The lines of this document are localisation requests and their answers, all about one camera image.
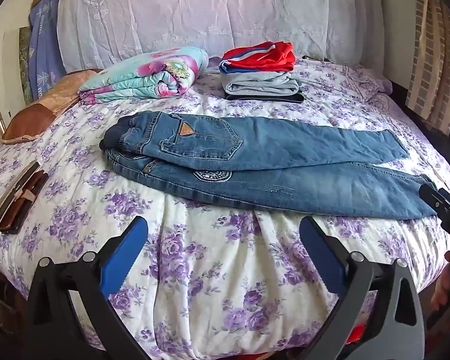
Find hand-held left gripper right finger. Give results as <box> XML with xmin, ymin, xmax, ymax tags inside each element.
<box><xmin>299</xmin><ymin>216</ymin><xmax>425</xmax><ymax>360</ymax></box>

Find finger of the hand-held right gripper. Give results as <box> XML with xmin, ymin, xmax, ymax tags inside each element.
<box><xmin>418</xmin><ymin>183</ymin><xmax>445</xmax><ymax>214</ymax></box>

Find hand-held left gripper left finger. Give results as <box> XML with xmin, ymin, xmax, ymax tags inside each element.
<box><xmin>24</xmin><ymin>215</ymin><xmax>149</xmax><ymax>360</ymax></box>

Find blue denim pants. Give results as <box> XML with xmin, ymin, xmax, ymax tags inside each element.
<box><xmin>104</xmin><ymin>110</ymin><xmax>439</xmax><ymax>220</ymax></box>

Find folded grey pants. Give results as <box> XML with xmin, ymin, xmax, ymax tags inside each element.
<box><xmin>224</xmin><ymin>70</ymin><xmax>301</xmax><ymax>96</ymax></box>

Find person's right hand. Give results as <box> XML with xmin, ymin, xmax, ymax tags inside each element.
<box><xmin>434</xmin><ymin>260</ymin><xmax>450</xmax><ymax>310</ymax></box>

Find purple floral bedspread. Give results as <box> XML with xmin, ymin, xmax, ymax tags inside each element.
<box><xmin>0</xmin><ymin>58</ymin><xmax>450</xmax><ymax>360</ymax></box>

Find brown leather wallet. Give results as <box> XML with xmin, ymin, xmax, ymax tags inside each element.
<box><xmin>0</xmin><ymin>170</ymin><xmax>50</xmax><ymax>235</ymax></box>

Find tan flat case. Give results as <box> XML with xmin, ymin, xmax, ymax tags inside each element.
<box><xmin>0</xmin><ymin>161</ymin><xmax>41</xmax><ymax>226</ymax></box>

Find lavender floral pillow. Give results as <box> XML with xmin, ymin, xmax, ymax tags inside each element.
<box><xmin>343</xmin><ymin>64</ymin><xmax>393</xmax><ymax>103</ymax></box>

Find beige striped curtain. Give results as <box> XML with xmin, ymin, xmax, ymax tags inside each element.
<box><xmin>405</xmin><ymin>0</ymin><xmax>450</xmax><ymax>136</ymax></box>

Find brown satin pillow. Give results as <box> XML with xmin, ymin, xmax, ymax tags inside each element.
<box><xmin>2</xmin><ymin>68</ymin><xmax>103</xmax><ymax>145</ymax></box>

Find folded black garment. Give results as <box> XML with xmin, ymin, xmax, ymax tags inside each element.
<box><xmin>226</xmin><ymin>92</ymin><xmax>305</xmax><ymax>103</ymax></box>

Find folded teal pink floral quilt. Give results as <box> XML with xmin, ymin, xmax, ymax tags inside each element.
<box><xmin>78</xmin><ymin>46</ymin><xmax>210</xmax><ymax>104</ymax></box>

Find folded red striped garment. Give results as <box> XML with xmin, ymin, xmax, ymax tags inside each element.
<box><xmin>219</xmin><ymin>41</ymin><xmax>297</xmax><ymax>75</ymax></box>

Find blue hanging cloth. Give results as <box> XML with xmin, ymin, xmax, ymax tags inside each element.
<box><xmin>28</xmin><ymin>0</ymin><xmax>67</xmax><ymax>102</ymax></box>

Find dark wall picture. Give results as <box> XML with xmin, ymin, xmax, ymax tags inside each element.
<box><xmin>18</xmin><ymin>26</ymin><xmax>34</xmax><ymax>92</ymax></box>

